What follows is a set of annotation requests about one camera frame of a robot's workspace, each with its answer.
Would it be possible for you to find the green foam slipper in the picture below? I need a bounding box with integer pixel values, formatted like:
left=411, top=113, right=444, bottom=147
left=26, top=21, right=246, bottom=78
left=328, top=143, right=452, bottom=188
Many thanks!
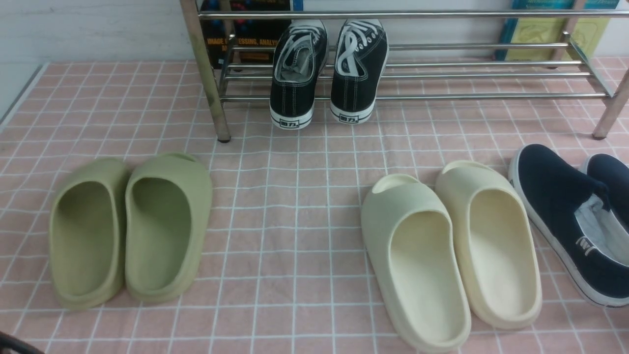
left=124, top=152, right=213, bottom=302
left=49, top=157, right=130, bottom=311

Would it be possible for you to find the left cream foam slipper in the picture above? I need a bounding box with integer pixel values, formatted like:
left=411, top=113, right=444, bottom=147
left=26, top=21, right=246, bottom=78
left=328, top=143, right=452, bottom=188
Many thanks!
left=360, top=174, right=470, bottom=353

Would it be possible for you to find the cream foam slipper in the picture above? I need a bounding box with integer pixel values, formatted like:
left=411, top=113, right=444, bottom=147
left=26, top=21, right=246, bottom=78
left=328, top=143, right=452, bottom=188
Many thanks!
left=434, top=160, right=543, bottom=330
left=360, top=174, right=470, bottom=353

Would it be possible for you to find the black canvas sneaker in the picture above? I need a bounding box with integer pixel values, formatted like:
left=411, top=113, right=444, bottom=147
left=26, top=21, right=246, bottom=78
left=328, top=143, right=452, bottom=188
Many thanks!
left=269, top=19, right=329, bottom=130
left=330, top=19, right=389, bottom=125

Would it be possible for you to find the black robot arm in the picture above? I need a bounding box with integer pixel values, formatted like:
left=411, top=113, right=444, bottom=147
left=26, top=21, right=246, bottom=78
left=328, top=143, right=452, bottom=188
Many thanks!
left=0, top=332, right=45, bottom=354

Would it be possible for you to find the black image processing book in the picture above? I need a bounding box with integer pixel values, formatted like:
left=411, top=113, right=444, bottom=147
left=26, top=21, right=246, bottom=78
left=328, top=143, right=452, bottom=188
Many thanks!
left=200, top=0, right=304, bottom=69

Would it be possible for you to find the left green foam slipper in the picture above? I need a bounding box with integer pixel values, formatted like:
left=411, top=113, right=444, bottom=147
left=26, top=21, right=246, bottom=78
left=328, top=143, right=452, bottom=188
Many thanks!
left=49, top=157, right=130, bottom=311

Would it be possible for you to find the metal shoe rack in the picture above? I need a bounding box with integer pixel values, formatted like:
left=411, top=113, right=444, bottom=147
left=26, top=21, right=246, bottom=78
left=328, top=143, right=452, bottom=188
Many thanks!
left=180, top=0, right=628, bottom=143

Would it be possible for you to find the right navy slip-on shoe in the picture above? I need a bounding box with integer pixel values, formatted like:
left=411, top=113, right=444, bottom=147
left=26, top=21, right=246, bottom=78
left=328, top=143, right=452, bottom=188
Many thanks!
left=580, top=154, right=629, bottom=231

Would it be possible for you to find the left navy slip-on shoe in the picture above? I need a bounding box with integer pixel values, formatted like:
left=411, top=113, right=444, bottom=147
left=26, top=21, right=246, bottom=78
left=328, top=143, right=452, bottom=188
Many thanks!
left=508, top=144, right=629, bottom=308

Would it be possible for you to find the right cream foam slipper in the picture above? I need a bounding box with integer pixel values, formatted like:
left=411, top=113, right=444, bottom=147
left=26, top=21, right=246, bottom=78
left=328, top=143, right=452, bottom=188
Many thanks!
left=434, top=160, right=543, bottom=330

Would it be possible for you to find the blue yellow book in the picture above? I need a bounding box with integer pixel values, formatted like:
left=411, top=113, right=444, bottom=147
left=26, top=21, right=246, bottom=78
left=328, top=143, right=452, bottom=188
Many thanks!
left=494, top=0, right=610, bottom=61

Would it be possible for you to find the navy slip-on shoe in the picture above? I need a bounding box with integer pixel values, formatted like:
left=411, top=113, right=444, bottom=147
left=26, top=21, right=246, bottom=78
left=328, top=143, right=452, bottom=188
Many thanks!
left=580, top=154, right=629, bottom=231
left=508, top=144, right=629, bottom=308

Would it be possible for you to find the right green foam slipper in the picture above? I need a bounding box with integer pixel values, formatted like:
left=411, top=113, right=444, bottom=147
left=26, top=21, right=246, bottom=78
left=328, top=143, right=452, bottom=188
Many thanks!
left=124, top=152, right=213, bottom=302

